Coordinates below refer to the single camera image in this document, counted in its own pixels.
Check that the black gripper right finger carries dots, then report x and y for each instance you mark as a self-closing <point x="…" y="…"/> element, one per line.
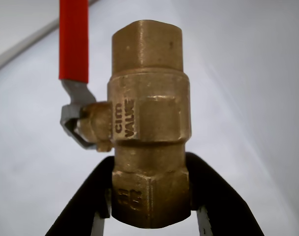
<point x="218" y="209"/>

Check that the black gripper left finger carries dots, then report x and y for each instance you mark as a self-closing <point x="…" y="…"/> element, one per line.
<point x="90" y="196"/>

